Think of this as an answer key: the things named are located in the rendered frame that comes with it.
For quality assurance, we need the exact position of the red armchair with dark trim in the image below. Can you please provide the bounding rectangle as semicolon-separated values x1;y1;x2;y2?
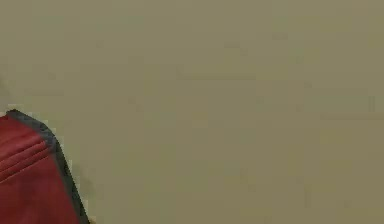
0;109;91;224

